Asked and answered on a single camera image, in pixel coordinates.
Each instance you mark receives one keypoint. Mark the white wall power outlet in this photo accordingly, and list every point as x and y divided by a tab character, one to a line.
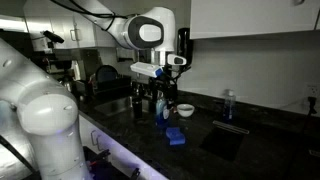
312	90

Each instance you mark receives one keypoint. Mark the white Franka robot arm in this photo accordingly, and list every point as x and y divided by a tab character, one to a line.
50	113

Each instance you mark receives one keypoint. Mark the black bottle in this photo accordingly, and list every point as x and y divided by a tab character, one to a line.
137	105

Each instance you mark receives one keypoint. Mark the black camera on stand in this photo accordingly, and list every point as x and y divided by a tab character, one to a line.
53	36

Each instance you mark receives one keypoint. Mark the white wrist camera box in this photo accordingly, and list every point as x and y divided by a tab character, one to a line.
146	69

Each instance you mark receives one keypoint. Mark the blue sponge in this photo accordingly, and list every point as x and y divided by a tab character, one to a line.
175	136

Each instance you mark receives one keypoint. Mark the clear blue spray bottle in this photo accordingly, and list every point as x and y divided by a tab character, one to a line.
162	115

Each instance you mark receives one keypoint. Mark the white wall cabinet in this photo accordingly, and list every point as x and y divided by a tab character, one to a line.
253	16

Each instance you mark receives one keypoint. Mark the black wall soap dispenser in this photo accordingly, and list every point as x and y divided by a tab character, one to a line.
185	43

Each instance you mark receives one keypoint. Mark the black dish rack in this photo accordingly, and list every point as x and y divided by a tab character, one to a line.
111	85

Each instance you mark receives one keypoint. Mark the black mat with silver strip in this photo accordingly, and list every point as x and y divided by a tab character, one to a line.
223	141

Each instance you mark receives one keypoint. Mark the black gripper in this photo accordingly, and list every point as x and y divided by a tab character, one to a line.
165	83

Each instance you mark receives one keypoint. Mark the clear bottle with blue label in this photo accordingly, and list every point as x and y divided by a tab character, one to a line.
229	106

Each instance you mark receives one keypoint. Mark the white base cabinet front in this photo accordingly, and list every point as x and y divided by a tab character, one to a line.
113	150

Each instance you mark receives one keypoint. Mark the white bowl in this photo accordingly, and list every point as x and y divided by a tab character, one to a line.
185	110

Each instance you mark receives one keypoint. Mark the steel sink basin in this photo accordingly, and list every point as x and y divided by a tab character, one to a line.
116	105

